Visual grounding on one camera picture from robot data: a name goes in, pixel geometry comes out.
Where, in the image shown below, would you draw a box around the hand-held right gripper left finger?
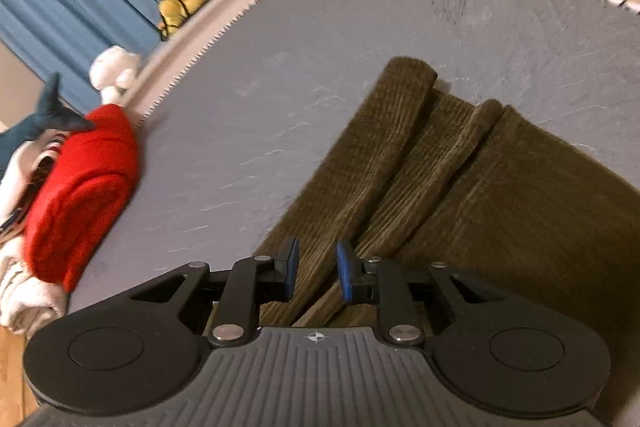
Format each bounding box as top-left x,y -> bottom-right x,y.
124,236 -> 301,349

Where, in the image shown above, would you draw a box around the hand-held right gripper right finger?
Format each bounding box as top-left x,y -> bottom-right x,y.
335,240 -> 503,349

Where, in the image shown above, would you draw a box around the brown corduroy pants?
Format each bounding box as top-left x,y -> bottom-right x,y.
255,56 -> 640,427

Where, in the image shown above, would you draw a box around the red knitted blanket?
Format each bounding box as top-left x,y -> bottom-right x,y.
22,104 -> 141,293

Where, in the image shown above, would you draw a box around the white window sill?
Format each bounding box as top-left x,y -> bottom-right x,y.
119,0 -> 327,128

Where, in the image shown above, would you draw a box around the white plush toy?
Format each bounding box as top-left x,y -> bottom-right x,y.
89,45 -> 144,106

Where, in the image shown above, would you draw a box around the white towel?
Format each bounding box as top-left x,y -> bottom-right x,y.
0,241 -> 69,336

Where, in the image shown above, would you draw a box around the blue shark plush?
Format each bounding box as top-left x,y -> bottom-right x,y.
0,72 -> 96,233

